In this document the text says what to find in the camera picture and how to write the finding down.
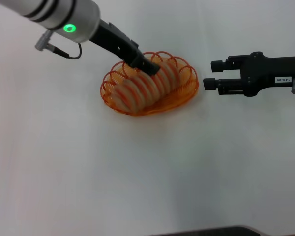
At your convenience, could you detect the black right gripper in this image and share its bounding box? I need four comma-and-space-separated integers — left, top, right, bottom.
203, 51, 295, 97

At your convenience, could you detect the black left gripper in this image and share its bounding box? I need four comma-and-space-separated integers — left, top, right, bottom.
88, 19, 161, 76

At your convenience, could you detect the orange striped bread loaf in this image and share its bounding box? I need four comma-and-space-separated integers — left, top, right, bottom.
110, 56, 182, 115

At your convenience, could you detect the orange wire basket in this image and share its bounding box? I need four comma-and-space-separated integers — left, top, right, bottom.
100, 51, 200, 117

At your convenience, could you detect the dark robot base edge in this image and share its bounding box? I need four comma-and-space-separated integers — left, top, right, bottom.
147, 225, 266, 236

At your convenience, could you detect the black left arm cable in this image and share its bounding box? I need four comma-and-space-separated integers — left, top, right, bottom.
34, 30, 83, 60

